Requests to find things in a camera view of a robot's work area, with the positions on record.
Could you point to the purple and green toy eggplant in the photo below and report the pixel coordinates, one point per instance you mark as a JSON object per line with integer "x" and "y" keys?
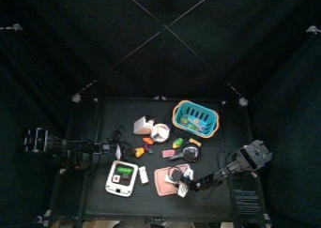
{"x": 149, "y": 149}

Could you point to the green and yellow toy corn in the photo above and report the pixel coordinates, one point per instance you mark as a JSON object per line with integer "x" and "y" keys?
{"x": 178, "y": 142}

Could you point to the white toy bowl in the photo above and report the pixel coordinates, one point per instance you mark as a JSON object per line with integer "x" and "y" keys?
{"x": 161, "y": 133}

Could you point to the white toy carton box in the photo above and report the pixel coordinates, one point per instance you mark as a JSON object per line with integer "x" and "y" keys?
{"x": 142, "y": 126}

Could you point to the small white rice block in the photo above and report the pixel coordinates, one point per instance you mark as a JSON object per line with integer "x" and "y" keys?
{"x": 144, "y": 175}

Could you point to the yellow and blue toy piece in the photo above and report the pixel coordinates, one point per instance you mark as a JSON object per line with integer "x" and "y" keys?
{"x": 196, "y": 125}

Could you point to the black toy frying pan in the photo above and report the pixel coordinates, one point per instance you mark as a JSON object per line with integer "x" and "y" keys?
{"x": 190, "y": 153}

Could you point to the orange toy carrot piece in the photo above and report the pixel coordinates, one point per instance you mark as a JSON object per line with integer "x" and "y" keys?
{"x": 148, "y": 140}

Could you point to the blue basket with orange rim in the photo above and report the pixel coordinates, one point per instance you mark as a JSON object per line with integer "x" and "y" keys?
{"x": 210, "y": 121}

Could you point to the orange yellow toy pepper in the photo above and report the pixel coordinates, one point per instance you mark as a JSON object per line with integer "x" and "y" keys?
{"x": 140, "y": 152}

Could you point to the grey frame corner bracket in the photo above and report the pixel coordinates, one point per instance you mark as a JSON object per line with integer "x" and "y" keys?
{"x": 75, "y": 97}
{"x": 244, "y": 101}
{"x": 17, "y": 27}
{"x": 312, "y": 29}

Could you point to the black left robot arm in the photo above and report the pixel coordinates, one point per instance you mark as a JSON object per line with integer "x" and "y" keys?
{"x": 75, "y": 146}

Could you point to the small red toy piece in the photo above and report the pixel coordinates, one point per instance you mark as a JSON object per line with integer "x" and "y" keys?
{"x": 117, "y": 178}

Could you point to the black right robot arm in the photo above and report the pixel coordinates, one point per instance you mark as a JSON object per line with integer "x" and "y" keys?
{"x": 251, "y": 156}

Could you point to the pink toy meat block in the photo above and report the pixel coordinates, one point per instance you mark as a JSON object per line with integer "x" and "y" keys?
{"x": 169, "y": 153}

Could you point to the pink cutting board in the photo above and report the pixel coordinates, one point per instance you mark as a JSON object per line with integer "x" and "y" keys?
{"x": 162, "y": 181}

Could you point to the green toy vegetable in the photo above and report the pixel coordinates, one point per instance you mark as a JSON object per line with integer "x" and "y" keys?
{"x": 184, "y": 120}

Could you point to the green toy leaf piece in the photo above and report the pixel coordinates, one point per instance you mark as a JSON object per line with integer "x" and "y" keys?
{"x": 125, "y": 170}

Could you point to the white printed table label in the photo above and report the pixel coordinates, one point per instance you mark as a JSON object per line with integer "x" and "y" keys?
{"x": 245, "y": 200}

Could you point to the yellow orange toy food piece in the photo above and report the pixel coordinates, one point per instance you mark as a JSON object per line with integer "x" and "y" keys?
{"x": 194, "y": 141}

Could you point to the small black object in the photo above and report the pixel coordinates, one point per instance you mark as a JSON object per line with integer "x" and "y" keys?
{"x": 150, "y": 117}

